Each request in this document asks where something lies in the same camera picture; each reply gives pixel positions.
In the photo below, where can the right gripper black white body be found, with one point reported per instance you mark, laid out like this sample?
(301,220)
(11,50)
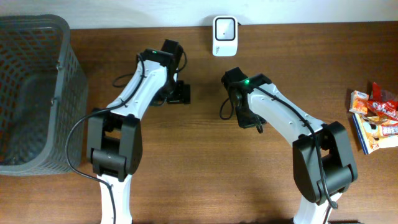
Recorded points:
(246,117)

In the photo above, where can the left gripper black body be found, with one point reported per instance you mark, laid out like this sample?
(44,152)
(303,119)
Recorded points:
(179,94)

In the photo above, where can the orange tissue pack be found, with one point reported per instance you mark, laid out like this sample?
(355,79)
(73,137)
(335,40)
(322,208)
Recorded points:
(358,103)

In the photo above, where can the red Hacks candy bag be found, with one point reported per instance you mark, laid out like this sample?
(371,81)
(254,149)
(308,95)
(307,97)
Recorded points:
(383,102)

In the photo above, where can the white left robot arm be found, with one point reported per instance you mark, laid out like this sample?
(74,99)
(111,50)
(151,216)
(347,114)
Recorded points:
(114,144)

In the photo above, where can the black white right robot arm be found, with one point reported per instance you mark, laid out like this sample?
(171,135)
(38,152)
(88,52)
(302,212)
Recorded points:
(323,162)

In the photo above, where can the white barcode scanner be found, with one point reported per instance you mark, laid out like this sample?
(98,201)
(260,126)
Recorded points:
(225,36)

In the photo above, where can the grey plastic mesh basket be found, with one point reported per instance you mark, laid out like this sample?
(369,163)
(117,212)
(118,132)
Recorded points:
(44,93)

